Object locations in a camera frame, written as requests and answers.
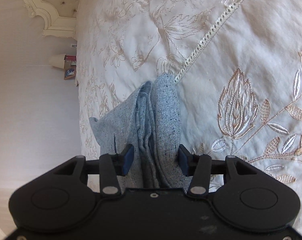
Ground grey speckled pants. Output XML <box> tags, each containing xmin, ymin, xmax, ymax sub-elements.
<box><xmin>89</xmin><ymin>74</ymin><xmax>191</xmax><ymax>190</ymax></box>

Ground cream bedside table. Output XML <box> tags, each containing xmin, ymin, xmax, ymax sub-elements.
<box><xmin>74</xmin><ymin>67</ymin><xmax>79</xmax><ymax>87</ymax></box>

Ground red book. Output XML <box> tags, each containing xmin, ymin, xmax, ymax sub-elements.
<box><xmin>64</xmin><ymin>55</ymin><xmax>77</xmax><ymax>66</ymax></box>

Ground cream embroidered bedspread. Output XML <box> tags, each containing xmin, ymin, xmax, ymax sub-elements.
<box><xmin>76</xmin><ymin>0</ymin><xmax>302</xmax><ymax>234</ymax></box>

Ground cream tufted headboard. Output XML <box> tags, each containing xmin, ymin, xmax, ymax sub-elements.
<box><xmin>23</xmin><ymin>0</ymin><xmax>80</xmax><ymax>38</ymax></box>

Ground wooden photo frame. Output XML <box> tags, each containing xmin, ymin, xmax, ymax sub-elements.
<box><xmin>63</xmin><ymin>66</ymin><xmax>76</xmax><ymax>80</ymax></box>

